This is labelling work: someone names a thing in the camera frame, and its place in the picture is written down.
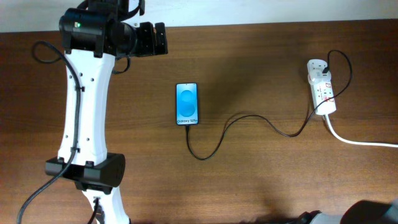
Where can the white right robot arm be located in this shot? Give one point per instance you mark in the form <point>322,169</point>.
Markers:
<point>362,212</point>

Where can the white charger adapter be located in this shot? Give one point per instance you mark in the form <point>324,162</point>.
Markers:
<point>316,76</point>

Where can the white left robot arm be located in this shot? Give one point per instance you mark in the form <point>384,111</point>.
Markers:
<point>94,36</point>

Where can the white power strip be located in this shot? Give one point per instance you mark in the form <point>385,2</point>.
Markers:
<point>322,93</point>

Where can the blue Galaxy smartphone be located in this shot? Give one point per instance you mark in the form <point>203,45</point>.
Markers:
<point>186,104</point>

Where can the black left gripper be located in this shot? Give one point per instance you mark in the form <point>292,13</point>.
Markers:
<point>149,48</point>

